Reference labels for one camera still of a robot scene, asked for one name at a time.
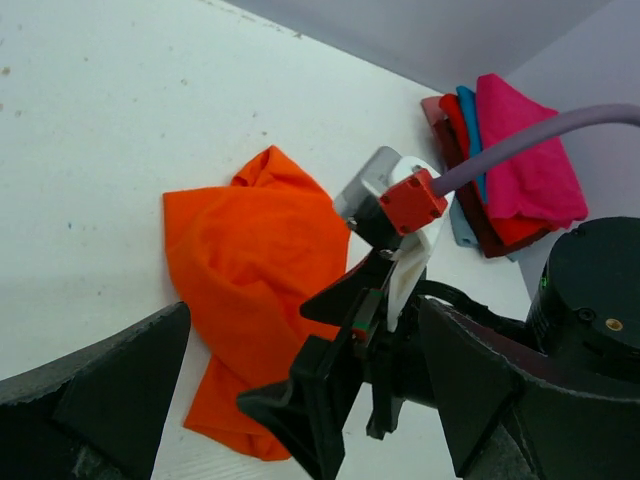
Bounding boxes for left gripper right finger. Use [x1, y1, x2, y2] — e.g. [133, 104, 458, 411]
[419, 299, 639, 479]

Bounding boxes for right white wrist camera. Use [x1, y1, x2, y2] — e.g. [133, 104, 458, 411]
[333, 146, 453, 332]

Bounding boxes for orange t shirt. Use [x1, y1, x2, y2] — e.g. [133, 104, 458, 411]
[163, 146, 349, 461]

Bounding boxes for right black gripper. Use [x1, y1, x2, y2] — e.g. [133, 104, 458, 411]
[235, 244, 531, 480]

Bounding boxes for dark red folded t shirt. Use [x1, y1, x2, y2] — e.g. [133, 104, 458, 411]
[421, 96, 553, 260]

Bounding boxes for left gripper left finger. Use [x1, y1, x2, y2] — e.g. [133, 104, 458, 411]
[1, 302, 191, 479]

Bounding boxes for magenta folded t shirt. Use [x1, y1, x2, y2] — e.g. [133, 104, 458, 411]
[476, 74, 589, 228]

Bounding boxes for light blue folded t shirt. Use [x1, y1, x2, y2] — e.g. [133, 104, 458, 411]
[447, 199, 521, 263]

